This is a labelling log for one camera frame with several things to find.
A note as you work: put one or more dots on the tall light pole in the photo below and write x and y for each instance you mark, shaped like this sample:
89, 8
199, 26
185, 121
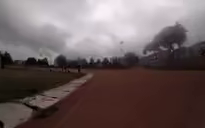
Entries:
121, 48

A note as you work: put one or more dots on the row of distant trees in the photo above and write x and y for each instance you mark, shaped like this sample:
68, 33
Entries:
73, 61

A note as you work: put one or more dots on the group of people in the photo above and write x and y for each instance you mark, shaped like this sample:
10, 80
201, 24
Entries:
70, 69

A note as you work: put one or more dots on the red running track surface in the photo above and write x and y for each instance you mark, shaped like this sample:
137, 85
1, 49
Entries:
133, 100

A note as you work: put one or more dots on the pale concrete kerb strip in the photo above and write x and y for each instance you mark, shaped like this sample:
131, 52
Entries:
53, 94

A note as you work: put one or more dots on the large tree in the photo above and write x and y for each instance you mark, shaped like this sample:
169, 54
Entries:
168, 38

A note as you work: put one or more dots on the dark grass field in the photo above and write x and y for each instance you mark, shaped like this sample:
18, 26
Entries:
20, 81

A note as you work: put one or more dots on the long grey building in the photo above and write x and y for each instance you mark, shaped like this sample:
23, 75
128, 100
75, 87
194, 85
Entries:
186, 56

